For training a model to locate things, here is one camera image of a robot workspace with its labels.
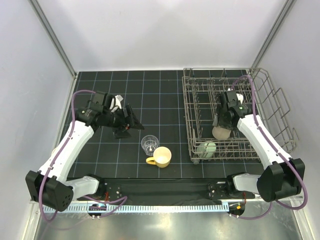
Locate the black grid mat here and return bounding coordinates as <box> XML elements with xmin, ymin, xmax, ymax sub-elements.
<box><xmin>67</xmin><ymin>70</ymin><xmax>263</xmax><ymax>179</ymax></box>

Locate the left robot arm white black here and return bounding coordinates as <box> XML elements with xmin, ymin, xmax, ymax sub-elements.
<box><xmin>25</xmin><ymin>91</ymin><xmax>144</xmax><ymax>212</ymax></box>

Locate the white slotted cable duct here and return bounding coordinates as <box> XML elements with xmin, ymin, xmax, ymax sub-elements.
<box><xmin>39</xmin><ymin>202</ymin><xmax>230</xmax><ymax>215</ymax></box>

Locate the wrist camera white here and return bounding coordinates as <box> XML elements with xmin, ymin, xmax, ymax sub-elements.
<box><xmin>227</xmin><ymin>88</ymin><xmax>244</xmax><ymax>104</ymax></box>
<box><xmin>109</xmin><ymin>95</ymin><xmax>123</xmax><ymax>113</ymax></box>

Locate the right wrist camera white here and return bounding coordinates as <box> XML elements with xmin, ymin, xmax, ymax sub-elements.
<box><xmin>227</xmin><ymin>88</ymin><xmax>244</xmax><ymax>104</ymax></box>

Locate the pale green cup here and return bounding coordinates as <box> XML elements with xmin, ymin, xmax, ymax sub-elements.
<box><xmin>196</xmin><ymin>141</ymin><xmax>217</xmax><ymax>159</ymax></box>

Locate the beige paper cup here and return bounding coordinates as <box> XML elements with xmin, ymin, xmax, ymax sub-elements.
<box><xmin>212</xmin><ymin>126</ymin><xmax>231</xmax><ymax>141</ymax></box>

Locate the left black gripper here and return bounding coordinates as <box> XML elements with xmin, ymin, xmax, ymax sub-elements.
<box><xmin>102</xmin><ymin>104</ymin><xmax>144</xmax><ymax>139</ymax></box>

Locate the purple cable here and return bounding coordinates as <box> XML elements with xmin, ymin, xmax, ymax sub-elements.
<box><xmin>39</xmin><ymin>89</ymin><xmax>128</xmax><ymax>223</ymax></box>
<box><xmin>229</xmin><ymin>74</ymin><xmax>308</xmax><ymax>221</ymax></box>

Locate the yellow mug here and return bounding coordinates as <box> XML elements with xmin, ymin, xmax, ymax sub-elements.
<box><xmin>146</xmin><ymin>146</ymin><xmax>172</xmax><ymax>168</ymax></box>

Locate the grey wire dish rack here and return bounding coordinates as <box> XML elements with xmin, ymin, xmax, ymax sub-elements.
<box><xmin>182</xmin><ymin>68</ymin><xmax>299</xmax><ymax>164</ymax></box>

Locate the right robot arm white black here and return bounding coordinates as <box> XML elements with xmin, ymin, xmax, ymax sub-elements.
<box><xmin>212</xmin><ymin>90</ymin><xmax>306</xmax><ymax>202</ymax></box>

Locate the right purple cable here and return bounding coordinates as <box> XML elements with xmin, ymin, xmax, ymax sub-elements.
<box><xmin>229</xmin><ymin>74</ymin><xmax>308</xmax><ymax>221</ymax></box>

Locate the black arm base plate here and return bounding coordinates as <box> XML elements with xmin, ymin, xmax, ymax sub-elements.
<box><xmin>104</xmin><ymin>178</ymin><xmax>255</xmax><ymax>206</ymax></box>

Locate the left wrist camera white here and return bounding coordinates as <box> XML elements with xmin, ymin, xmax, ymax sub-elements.
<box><xmin>109</xmin><ymin>95</ymin><xmax>123</xmax><ymax>113</ymax></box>

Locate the clear glass tumbler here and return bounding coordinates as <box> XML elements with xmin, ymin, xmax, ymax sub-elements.
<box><xmin>141</xmin><ymin>135</ymin><xmax>160</xmax><ymax>157</ymax></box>

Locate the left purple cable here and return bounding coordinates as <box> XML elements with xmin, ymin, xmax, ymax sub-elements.
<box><xmin>39</xmin><ymin>89</ymin><xmax>128</xmax><ymax>223</ymax></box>

